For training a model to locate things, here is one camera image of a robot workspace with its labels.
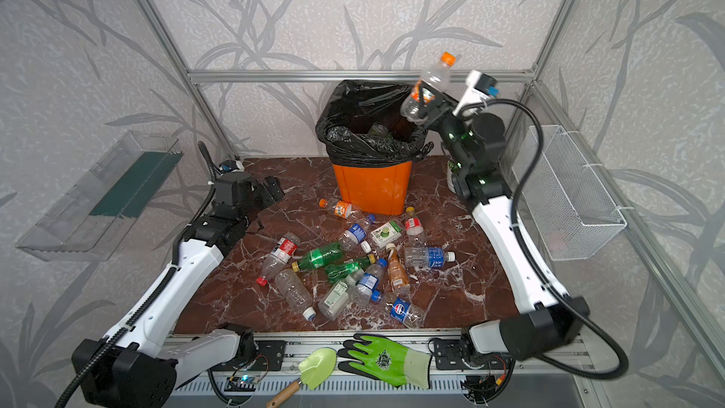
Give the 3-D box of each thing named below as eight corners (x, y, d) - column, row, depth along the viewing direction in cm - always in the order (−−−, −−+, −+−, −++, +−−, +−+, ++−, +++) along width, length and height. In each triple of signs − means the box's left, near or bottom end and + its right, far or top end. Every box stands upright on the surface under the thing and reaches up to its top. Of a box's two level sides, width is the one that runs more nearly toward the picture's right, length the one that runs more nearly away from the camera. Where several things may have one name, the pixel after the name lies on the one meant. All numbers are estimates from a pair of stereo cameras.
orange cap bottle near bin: (319, 210, 105) (317, 203, 101) (325, 200, 108) (323, 193, 104) (360, 224, 101) (359, 218, 97) (365, 214, 103) (365, 207, 100)
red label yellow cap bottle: (406, 238, 98) (407, 230, 93) (404, 211, 105) (405, 202, 101) (421, 238, 98) (423, 230, 93) (418, 211, 105) (420, 203, 101)
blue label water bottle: (404, 270, 91) (406, 263, 86) (403, 251, 95) (405, 243, 91) (452, 270, 91) (456, 263, 87) (449, 252, 95) (453, 243, 91)
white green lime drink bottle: (377, 249, 95) (377, 244, 92) (369, 236, 98) (369, 231, 95) (406, 234, 98) (406, 229, 96) (397, 222, 102) (398, 217, 99)
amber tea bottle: (394, 295, 84) (395, 290, 81) (381, 251, 93) (381, 245, 90) (411, 290, 85) (412, 285, 82) (396, 247, 94) (397, 241, 91)
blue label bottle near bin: (339, 254, 93) (338, 250, 91) (342, 227, 100) (341, 223, 97) (371, 254, 93) (371, 251, 91) (372, 227, 100) (371, 223, 98)
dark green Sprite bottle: (298, 281, 89) (294, 274, 85) (293, 265, 92) (289, 259, 88) (347, 257, 94) (346, 250, 90) (341, 243, 97) (339, 236, 93)
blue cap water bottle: (352, 307, 82) (351, 303, 79) (354, 277, 88) (353, 272, 85) (380, 307, 82) (380, 303, 79) (380, 277, 88) (380, 272, 85)
